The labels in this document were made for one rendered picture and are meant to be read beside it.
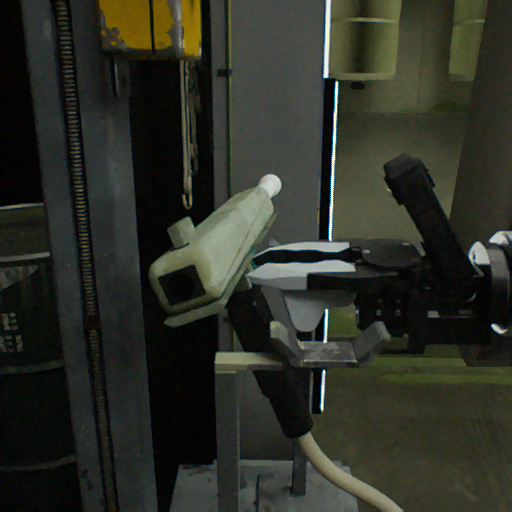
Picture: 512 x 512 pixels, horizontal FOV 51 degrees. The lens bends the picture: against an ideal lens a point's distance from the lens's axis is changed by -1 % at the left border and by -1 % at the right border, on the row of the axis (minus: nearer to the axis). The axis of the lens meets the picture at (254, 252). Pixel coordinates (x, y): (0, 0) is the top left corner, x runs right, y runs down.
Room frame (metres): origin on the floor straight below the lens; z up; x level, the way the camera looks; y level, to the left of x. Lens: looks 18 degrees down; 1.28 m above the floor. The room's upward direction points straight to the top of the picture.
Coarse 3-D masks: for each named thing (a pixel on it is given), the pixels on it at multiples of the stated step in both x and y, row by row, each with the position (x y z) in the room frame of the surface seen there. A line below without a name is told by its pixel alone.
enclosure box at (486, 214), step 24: (504, 0) 1.46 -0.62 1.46; (504, 24) 1.44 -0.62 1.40; (480, 48) 1.58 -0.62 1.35; (504, 48) 1.42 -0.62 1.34; (480, 72) 1.56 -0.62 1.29; (504, 72) 1.40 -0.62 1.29; (480, 96) 1.54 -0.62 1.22; (504, 96) 1.39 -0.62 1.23; (480, 120) 1.52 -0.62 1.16; (504, 120) 1.37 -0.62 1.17; (480, 144) 1.50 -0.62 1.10; (504, 144) 1.35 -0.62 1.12; (480, 168) 1.48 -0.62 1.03; (504, 168) 1.34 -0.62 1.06; (456, 192) 1.65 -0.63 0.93; (480, 192) 1.47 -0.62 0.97; (504, 192) 1.32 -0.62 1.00; (456, 216) 1.63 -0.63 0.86; (480, 216) 1.45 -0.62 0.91; (504, 216) 1.31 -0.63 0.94; (480, 240) 1.43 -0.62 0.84; (504, 336) 1.55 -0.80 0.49; (480, 360) 1.42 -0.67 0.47; (504, 360) 1.42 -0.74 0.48
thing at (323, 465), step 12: (300, 444) 0.42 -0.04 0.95; (312, 444) 0.42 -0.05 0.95; (312, 456) 0.42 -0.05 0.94; (324, 456) 0.43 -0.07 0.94; (324, 468) 0.42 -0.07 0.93; (336, 468) 0.42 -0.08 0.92; (336, 480) 0.42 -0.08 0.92; (348, 480) 0.42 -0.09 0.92; (348, 492) 0.42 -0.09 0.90; (360, 492) 0.41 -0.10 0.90; (372, 492) 0.42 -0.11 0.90; (372, 504) 0.41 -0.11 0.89; (384, 504) 0.41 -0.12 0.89
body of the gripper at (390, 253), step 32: (352, 256) 0.46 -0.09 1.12; (384, 256) 0.43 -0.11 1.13; (416, 256) 0.43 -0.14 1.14; (480, 256) 0.44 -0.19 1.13; (384, 288) 0.41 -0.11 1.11; (416, 288) 0.41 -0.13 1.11; (448, 288) 0.42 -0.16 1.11; (480, 288) 0.42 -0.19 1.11; (384, 320) 0.42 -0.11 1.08; (416, 320) 0.41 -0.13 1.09; (448, 320) 0.42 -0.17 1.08; (480, 320) 0.42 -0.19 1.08; (384, 352) 0.41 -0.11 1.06; (416, 352) 0.41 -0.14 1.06
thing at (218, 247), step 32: (256, 192) 0.59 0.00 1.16; (192, 224) 0.39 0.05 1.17; (224, 224) 0.42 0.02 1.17; (256, 224) 0.50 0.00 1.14; (192, 256) 0.34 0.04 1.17; (224, 256) 0.37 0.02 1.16; (160, 288) 0.34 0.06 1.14; (224, 288) 0.34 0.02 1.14; (256, 288) 0.44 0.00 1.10; (192, 320) 0.33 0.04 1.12; (256, 320) 0.43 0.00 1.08; (256, 352) 0.42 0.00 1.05; (288, 384) 0.42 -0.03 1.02; (288, 416) 0.42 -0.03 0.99
